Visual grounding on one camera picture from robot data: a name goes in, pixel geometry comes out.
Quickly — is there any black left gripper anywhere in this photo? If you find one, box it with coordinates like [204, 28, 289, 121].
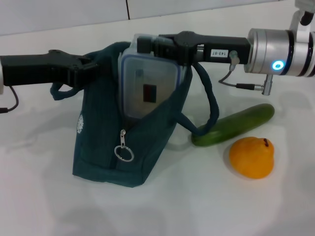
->
[0, 49, 101, 89]

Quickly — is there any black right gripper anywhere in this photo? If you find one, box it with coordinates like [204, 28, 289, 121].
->
[136, 30, 251, 66]

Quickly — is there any clear lunch box blue rim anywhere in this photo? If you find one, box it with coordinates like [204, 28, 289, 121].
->
[117, 33, 188, 120]

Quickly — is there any silver zipper pull ring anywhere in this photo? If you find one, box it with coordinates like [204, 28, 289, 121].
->
[114, 129, 135, 162]

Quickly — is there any dark teal fabric bag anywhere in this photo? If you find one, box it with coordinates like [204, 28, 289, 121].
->
[50, 41, 220, 189]

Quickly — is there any green cucumber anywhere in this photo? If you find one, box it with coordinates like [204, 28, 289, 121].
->
[191, 103, 275, 148]

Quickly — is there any orange pear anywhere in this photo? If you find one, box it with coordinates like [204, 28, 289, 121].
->
[228, 137, 275, 179]

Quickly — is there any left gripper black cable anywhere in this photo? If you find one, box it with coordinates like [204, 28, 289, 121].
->
[0, 85, 20, 114]

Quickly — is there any right gripper cable with connector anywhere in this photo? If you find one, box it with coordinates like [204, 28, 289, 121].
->
[218, 50, 274, 96]

